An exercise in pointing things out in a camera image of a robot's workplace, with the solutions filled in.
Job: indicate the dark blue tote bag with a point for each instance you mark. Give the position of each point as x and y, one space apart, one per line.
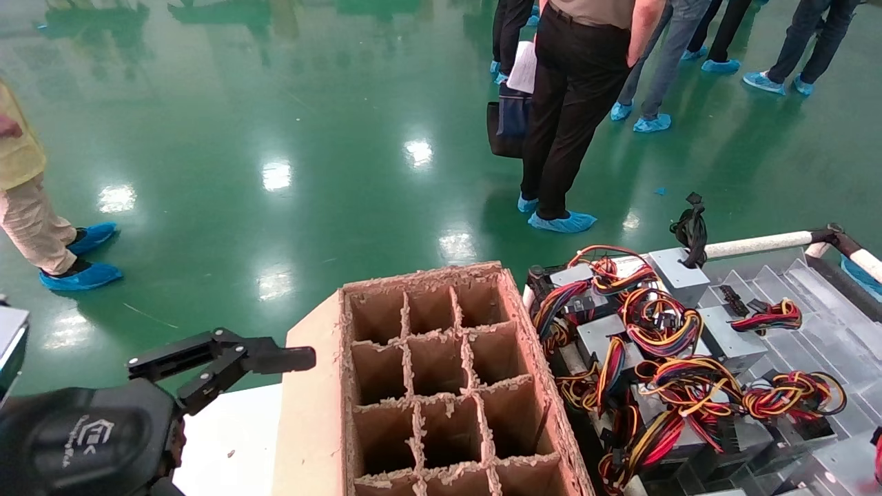
510 124

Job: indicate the person in dark jeans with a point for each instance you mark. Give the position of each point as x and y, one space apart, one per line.
806 34

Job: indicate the person in black trousers beige shirt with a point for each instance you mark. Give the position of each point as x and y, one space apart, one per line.
572 103

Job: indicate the person in yellow coat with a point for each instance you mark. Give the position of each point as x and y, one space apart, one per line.
27 213

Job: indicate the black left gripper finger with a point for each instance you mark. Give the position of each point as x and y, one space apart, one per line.
275 358

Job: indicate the long white pipe rail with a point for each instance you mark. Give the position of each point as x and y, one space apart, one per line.
758 244

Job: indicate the brown cardboard divider box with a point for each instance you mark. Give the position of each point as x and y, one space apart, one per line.
441 372

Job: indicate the black pipe joint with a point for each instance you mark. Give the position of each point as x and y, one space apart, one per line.
837 238

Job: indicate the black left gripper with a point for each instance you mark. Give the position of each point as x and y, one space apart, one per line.
83 441

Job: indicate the short white pipe rail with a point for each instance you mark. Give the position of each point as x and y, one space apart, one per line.
869 263

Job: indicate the grey box device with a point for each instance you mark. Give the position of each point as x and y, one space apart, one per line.
10 344

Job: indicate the white paper sheet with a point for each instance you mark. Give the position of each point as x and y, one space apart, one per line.
525 67

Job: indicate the pile of power supplies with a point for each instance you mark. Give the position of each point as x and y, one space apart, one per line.
827 337

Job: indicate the person in grey jeans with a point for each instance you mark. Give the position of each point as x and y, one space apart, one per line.
672 48

